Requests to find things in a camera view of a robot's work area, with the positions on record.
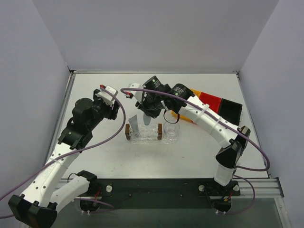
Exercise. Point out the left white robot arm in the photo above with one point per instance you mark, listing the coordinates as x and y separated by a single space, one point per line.
39 204

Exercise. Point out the red plastic bin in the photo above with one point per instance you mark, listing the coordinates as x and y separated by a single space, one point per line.
213 101

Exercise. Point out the clear textured oval tray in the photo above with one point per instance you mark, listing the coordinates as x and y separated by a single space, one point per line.
148 136

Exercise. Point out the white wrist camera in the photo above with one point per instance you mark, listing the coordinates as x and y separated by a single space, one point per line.
134 94
107 94

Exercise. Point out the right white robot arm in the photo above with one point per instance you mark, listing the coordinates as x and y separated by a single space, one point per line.
225 133

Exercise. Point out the yellow plastic bin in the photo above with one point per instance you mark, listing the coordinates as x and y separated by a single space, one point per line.
197 93

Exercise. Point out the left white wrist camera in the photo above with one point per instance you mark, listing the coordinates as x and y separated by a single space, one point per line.
107 94

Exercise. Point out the brown wooden tray foot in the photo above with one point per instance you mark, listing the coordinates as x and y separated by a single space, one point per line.
159 131
127 132

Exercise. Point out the white toothpaste tube green cap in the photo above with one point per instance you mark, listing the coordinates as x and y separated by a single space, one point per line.
146 119

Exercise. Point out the clear plastic cup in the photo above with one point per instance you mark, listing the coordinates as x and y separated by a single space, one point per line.
171 129

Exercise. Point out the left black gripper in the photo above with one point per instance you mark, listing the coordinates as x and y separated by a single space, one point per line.
114 110

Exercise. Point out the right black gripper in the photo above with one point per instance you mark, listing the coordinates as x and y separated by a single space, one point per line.
148 110

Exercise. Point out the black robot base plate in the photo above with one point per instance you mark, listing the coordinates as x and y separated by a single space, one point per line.
190 193

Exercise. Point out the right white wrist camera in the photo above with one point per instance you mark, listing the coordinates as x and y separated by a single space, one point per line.
134 94

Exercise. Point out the black plastic bin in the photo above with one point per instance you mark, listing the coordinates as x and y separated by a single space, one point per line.
230 111

